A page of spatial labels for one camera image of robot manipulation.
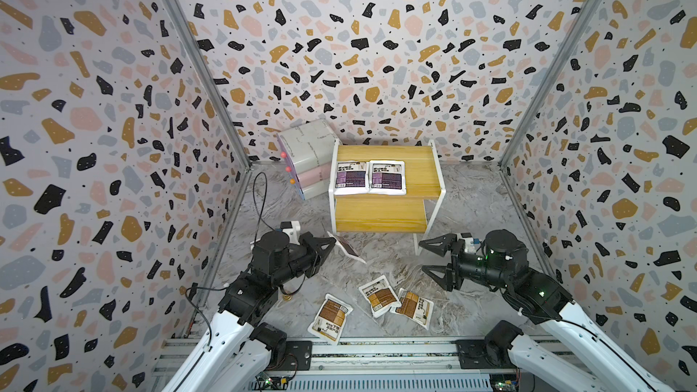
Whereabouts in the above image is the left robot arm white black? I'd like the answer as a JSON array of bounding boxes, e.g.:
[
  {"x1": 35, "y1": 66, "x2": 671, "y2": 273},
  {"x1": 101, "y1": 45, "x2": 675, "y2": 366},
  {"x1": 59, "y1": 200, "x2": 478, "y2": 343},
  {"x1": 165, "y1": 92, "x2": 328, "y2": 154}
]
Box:
[{"x1": 164, "y1": 223, "x2": 336, "y2": 391}]

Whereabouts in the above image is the two-tier wooden white shelf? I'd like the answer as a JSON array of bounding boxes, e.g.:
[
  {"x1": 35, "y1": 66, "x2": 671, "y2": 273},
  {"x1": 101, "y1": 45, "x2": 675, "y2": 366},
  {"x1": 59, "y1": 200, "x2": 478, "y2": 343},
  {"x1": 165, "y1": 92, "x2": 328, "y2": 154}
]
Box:
[{"x1": 329, "y1": 140, "x2": 447, "y2": 255}]

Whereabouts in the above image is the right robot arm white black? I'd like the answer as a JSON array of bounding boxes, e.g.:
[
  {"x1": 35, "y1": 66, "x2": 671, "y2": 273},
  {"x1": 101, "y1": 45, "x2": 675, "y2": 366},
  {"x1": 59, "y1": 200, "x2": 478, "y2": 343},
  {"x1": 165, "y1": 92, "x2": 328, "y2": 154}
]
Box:
[{"x1": 419, "y1": 230, "x2": 670, "y2": 391}]

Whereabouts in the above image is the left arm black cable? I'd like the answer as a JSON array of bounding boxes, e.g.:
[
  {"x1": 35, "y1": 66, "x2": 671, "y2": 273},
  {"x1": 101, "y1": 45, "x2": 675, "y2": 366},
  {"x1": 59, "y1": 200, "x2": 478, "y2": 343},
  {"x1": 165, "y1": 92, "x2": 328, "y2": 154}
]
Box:
[{"x1": 249, "y1": 171, "x2": 276, "y2": 235}]

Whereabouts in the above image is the corner aluminium profile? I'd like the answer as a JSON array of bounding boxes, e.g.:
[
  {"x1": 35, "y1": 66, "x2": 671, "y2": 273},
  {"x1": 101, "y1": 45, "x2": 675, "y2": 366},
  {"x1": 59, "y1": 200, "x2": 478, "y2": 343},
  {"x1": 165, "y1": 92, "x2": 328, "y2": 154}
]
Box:
[
  {"x1": 497, "y1": 0, "x2": 627, "y2": 167},
  {"x1": 138, "y1": 0, "x2": 252, "y2": 167}
]

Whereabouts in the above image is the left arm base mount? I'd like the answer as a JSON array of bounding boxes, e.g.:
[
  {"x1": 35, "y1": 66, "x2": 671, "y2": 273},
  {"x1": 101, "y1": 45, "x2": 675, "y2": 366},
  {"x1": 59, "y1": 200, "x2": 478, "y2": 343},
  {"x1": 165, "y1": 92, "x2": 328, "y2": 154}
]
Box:
[{"x1": 265, "y1": 340, "x2": 313, "y2": 374}]

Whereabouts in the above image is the left corner aluminium profile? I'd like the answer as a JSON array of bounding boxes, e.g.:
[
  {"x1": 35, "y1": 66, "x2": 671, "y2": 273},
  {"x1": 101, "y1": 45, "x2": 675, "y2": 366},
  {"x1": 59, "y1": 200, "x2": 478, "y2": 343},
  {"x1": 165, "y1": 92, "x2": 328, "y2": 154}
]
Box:
[{"x1": 138, "y1": 0, "x2": 252, "y2": 167}]

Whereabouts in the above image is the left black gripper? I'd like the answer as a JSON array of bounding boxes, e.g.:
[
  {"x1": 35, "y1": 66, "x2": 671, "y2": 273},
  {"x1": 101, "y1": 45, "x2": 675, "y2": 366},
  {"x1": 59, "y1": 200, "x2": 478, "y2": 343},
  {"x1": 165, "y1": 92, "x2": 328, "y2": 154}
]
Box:
[{"x1": 270, "y1": 233, "x2": 337, "y2": 291}]

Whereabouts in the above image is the white box behind shelf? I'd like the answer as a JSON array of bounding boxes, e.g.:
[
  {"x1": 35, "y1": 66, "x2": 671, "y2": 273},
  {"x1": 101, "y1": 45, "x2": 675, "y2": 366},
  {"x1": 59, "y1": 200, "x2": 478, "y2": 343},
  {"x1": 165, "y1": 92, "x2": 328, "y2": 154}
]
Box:
[{"x1": 277, "y1": 120, "x2": 338, "y2": 174}]

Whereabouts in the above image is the purple coffee bag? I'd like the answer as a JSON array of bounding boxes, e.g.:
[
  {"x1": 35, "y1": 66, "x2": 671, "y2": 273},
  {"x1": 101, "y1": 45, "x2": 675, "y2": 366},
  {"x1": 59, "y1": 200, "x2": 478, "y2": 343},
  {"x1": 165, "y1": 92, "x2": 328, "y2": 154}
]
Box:
[
  {"x1": 368, "y1": 160, "x2": 407, "y2": 196},
  {"x1": 327, "y1": 230, "x2": 366, "y2": 264},
  {"x1": 334, "y1": 161, "x2": 370, "y2": 196}
]

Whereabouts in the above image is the right corner aluminium profile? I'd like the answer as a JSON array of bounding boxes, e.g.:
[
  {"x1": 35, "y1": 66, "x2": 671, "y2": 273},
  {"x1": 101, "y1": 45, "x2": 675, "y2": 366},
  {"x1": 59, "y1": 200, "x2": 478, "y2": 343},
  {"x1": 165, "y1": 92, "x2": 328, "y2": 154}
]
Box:
[{"x1": 497, "y1": 0, "x2": 627, "y2": 167}]

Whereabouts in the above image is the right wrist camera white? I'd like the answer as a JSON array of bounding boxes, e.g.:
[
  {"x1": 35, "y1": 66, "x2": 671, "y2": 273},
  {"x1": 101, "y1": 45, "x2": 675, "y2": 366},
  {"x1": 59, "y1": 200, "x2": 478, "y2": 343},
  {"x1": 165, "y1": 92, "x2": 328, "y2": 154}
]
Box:
[{"x1": 458, "y1": 232, "x2": 481, "y2": 254}]

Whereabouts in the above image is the brown coffee bag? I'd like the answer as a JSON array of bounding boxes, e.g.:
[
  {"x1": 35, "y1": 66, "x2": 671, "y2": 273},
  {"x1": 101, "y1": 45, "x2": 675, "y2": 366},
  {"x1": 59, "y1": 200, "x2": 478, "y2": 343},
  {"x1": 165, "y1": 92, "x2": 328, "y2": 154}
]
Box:
[
  {"x1": 307, "y1": 294, "x2": 353, "y2": 346},
  {"x1": 359, "y1": 275, "x2": 402, "y2": 319},
  {"x1": 390, "y1": 288, "x2": 435, "y2": 330}
]

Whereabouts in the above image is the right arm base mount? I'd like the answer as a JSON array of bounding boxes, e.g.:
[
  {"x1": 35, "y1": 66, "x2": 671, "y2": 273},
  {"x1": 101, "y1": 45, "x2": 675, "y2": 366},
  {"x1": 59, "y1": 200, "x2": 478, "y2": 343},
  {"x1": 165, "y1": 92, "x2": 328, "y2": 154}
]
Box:
[{"x1": 455, "y1": 339, "x2": 515, "y2": 370}]

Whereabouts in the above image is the aluminium front rail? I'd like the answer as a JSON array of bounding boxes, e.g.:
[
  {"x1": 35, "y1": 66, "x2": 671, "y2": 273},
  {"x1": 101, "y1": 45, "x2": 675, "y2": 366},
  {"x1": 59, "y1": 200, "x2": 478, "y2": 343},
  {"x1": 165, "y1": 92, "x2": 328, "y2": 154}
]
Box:
[{"x1": 151, "y1": 334, "x2": 611, "y2": 392}]

